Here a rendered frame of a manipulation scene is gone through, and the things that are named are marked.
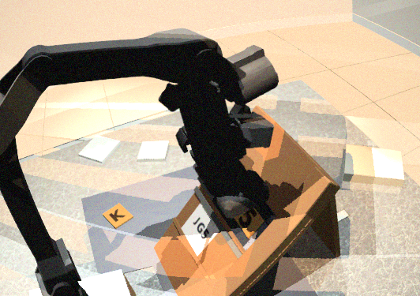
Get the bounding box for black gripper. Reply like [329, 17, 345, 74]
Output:
[175, 115, 269, 219]

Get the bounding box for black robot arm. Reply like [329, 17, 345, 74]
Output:
[0, 28, 279, 296]

